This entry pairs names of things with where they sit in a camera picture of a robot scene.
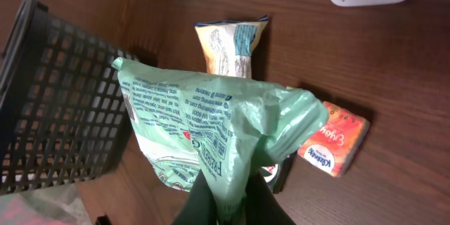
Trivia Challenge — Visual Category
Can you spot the orange tissue pack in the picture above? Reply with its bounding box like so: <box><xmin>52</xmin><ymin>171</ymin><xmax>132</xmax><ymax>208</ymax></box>
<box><xmin>297</xmin><ymin>101</ymin><xmax>370</xmax><ymax>177</ymax></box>

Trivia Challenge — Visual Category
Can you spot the white teal package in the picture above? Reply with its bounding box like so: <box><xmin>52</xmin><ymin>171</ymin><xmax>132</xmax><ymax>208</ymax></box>
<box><xmin>195</xmin><ymin>15</ymin><xmax>269</xmax><ymax>79</ymax></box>

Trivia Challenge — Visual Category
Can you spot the dark green round-label box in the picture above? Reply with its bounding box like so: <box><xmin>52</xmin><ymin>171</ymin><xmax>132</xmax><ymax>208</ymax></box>
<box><xmin>259</xmin><ymin>153</ymin><xmax>296</xmax><ymax>194</ymax></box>

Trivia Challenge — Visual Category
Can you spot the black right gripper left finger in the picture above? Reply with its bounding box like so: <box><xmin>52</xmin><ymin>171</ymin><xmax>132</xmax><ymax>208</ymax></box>
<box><xmin>172</xmin><ymin>171</ymin><xmax>217</xmax><ymax>225</ymax></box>

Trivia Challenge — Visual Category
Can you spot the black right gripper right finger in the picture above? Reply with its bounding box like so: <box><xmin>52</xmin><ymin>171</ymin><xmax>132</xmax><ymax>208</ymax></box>
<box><xmin>245</xmin><ymin>172</ymin><xmax>295</xmax><ymax>225</ymax></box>

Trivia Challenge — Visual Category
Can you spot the grey plastic mesh basket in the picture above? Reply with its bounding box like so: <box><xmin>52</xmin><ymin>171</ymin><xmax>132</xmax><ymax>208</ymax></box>
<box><xmin>1</xmin><ymin>0</ymin><xmax>131</xmax><ymax>195</ymax></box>

